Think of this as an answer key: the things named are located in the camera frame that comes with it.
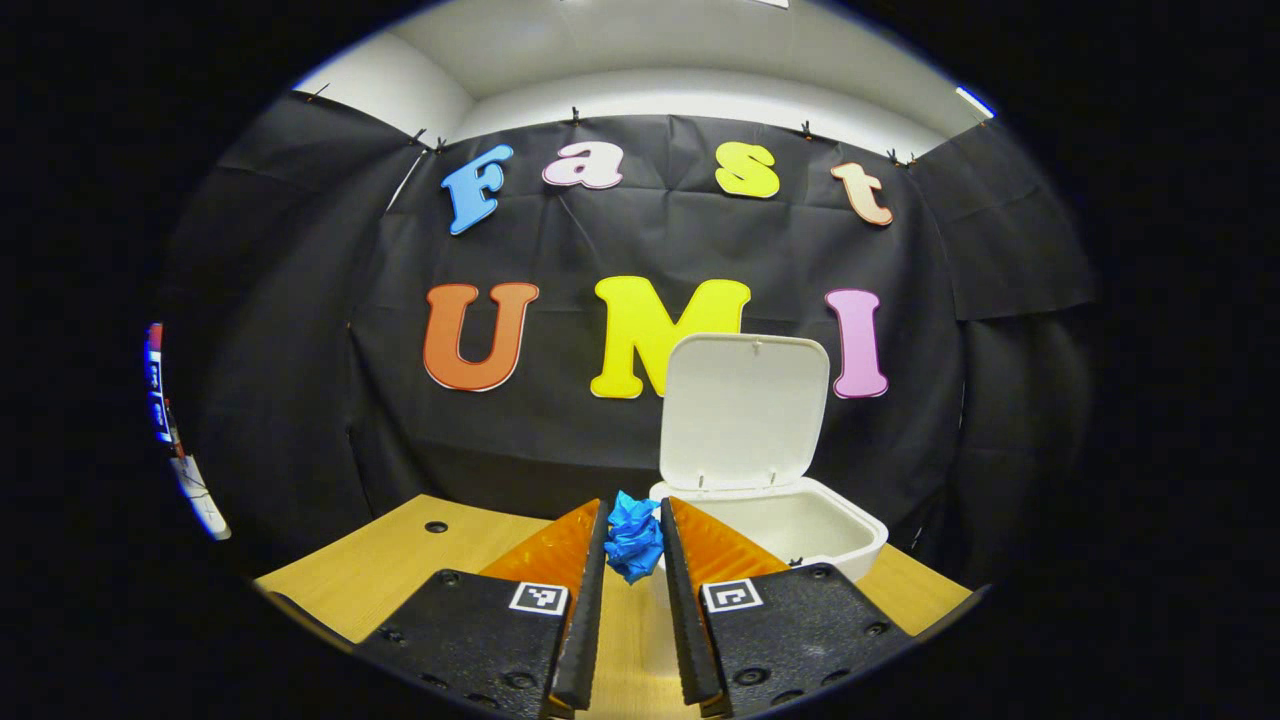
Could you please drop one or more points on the black backdrop cloth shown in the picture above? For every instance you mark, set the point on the black backdrop cloth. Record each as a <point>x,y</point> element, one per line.
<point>300,400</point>

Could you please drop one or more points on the wooden desktop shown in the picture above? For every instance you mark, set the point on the wooden desktop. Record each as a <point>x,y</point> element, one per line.
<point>400,570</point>

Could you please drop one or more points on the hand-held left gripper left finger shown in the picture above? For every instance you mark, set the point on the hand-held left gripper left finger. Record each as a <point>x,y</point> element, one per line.
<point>585,640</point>

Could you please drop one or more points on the small ceiling light panel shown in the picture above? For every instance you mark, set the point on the small ceiling light panel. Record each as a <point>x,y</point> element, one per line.
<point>975,102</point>

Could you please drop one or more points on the blue paper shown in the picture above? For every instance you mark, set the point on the blue paper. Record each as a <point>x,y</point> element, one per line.
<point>635,540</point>

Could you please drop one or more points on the computer monitor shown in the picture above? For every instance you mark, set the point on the computer monitor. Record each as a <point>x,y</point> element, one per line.
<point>157,400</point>

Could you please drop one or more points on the white desktop garbage bin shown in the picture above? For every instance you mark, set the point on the white desktop garbage bin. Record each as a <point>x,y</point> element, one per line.
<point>745,420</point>

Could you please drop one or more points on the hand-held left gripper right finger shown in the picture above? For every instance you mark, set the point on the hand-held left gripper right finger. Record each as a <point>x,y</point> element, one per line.
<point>685,640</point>

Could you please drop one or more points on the white side table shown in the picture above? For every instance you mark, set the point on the white side table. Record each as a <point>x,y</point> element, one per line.
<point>200,505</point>

